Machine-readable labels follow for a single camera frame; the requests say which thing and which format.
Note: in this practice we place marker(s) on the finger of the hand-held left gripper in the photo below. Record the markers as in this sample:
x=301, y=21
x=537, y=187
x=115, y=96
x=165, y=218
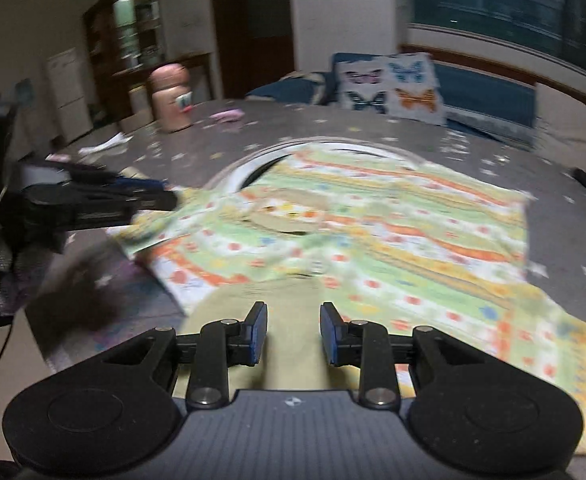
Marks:
x=123, y=182
x=118, y=212

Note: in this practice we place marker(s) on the round built-in induction cooker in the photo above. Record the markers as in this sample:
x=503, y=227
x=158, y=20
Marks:
x=253, y=170

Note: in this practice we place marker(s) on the white fridge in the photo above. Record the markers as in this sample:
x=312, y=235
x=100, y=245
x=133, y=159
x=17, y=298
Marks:
x=68, y=95

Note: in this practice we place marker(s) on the person's left hand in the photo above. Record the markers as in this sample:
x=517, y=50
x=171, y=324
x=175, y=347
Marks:
x=0, y=255

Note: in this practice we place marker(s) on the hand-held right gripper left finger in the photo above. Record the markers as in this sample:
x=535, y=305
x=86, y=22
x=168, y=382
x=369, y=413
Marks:
x=258, y=332

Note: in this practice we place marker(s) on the colourful striped print garment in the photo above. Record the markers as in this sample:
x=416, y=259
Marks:
x=373, y=240

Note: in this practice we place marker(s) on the blue sofa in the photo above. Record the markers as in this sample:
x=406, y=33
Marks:
x=483, y=95

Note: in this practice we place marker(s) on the butterfly print pillow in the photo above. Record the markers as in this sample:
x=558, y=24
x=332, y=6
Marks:
x=388, y=90

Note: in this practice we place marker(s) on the grey star print tablecloth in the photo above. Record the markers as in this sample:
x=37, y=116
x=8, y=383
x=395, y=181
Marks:
x=323, y=130

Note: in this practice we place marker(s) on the white paper scrap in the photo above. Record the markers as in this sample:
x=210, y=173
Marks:
x=108, y=144

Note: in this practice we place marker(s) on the grey pillow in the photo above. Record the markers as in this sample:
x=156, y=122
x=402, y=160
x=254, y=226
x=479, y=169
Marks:
x=573, y=130

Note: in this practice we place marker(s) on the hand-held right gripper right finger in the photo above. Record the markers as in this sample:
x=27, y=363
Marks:
x=330, y=332

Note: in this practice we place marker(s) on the dark wooden door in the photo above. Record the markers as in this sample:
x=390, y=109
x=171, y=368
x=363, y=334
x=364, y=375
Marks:
x=253, y=20

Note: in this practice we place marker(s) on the small pink cloth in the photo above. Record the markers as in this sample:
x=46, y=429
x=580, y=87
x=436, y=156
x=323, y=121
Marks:
x=228, y=115

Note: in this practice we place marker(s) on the pink bottle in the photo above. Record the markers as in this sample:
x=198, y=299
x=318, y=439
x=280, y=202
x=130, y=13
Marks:
x=170, y=105

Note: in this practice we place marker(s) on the dark wooden cabinet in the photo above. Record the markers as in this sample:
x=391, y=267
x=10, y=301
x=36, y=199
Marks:
x=103, y=60

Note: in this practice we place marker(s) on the window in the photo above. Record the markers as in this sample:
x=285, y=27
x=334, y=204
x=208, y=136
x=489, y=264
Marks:
x=498, y=0

